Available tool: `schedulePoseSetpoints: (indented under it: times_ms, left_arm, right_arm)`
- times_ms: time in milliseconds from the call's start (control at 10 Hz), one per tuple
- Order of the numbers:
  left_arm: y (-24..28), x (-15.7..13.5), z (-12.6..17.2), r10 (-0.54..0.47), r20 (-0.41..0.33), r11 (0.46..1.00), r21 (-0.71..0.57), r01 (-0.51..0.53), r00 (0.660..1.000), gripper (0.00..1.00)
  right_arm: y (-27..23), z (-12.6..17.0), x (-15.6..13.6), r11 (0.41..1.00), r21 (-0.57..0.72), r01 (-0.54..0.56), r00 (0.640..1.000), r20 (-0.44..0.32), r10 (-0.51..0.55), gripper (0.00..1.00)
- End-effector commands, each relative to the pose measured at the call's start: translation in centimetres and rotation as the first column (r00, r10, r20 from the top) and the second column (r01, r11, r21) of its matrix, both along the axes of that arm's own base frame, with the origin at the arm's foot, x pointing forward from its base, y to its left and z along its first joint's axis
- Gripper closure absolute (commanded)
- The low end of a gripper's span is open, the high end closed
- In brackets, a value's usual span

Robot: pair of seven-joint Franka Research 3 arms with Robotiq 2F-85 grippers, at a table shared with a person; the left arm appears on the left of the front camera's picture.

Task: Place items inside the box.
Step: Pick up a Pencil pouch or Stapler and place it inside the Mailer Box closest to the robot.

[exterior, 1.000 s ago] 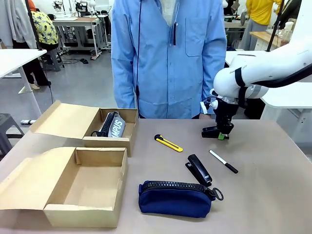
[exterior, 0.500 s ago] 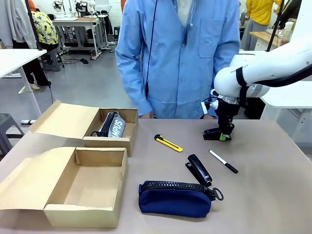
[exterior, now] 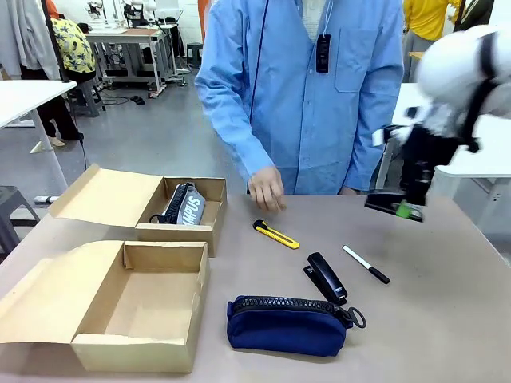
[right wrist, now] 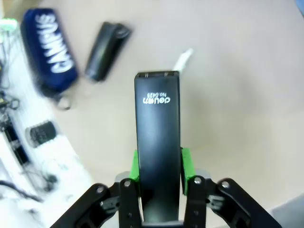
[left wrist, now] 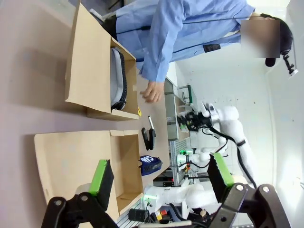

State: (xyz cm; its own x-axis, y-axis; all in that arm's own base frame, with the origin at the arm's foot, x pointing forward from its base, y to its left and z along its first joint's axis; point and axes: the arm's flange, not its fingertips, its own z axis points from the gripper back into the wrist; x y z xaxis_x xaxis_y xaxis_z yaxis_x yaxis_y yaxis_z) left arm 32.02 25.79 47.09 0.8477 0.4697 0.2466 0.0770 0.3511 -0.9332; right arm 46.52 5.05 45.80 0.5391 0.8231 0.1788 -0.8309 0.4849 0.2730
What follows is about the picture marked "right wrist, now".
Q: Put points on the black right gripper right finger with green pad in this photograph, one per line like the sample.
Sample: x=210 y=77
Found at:
x=197 y=202

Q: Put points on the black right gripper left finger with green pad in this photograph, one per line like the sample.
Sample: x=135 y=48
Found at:
x=128 y=202

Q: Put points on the black deli stapler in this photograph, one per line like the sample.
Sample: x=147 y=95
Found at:
x=158 y=130

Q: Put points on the dark blue cloth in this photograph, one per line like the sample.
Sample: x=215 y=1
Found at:
x=50 y=47

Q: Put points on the white pen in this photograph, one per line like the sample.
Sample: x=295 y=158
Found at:
x=183 y=59

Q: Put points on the black oblong case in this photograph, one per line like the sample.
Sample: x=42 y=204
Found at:
x=104 y=52

